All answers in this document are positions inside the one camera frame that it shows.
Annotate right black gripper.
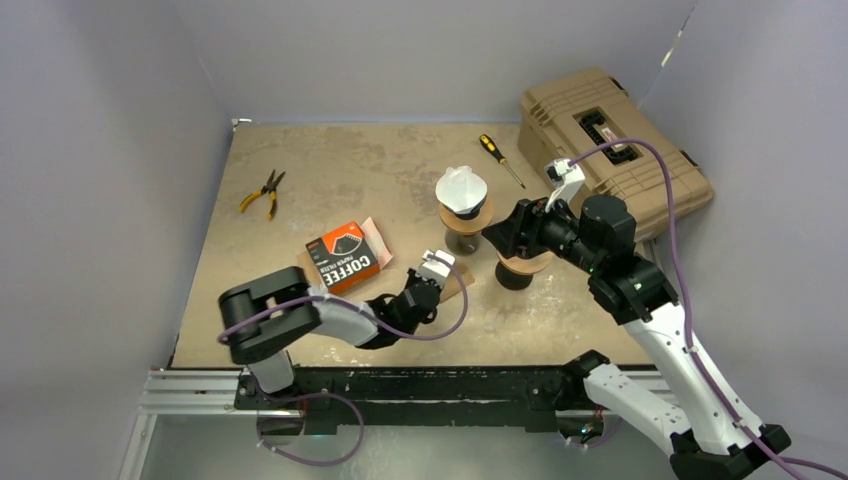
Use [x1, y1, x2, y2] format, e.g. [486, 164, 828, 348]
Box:
[483, 188, 604, 274]

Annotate brown paper coffee filter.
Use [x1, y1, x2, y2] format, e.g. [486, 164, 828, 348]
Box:
[440, 263, 477, 305]

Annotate red black coffee carafe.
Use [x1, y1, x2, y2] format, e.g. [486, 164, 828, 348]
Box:
[495, 262, 534, 291]

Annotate wooden dripper ring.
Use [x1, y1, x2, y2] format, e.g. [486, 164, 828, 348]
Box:
[438, 198, 496, 236]
[498, 251, 556, 276]

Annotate blue glass dripper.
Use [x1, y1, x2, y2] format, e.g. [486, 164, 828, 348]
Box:
[449, 198, 486, 220]

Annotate grey glass carafe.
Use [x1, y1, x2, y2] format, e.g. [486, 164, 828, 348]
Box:
[444, 229, 480, 256]

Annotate white paper coffee filter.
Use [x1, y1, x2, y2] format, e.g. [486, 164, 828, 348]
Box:
[435, 166, 488, 210]

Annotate orange coffee filter box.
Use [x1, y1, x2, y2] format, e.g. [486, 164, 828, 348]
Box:
[298, 217, 393, 295]

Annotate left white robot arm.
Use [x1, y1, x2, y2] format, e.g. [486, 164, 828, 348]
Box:
[218, 261, 451, 409]

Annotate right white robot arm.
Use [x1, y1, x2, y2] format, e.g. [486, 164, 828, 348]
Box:
[482, 195, 791, 479]

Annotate yellow black screwdriver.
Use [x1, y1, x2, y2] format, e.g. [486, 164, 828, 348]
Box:
[479, 134, 526, 189]

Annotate tan plastic tool case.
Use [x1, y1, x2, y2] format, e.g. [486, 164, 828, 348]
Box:
[517, 67, 714, 242]

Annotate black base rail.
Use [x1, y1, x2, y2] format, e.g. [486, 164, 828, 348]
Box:
[234, 365, 615, 440]

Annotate yellow handled pliers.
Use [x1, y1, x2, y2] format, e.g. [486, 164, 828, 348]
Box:
[238, 170, 286, 221]

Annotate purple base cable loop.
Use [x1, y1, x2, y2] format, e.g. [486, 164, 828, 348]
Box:
[255, 390, 366, 467]

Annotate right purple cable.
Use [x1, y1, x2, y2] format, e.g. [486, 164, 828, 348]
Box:
[569, 137, 848, 480]

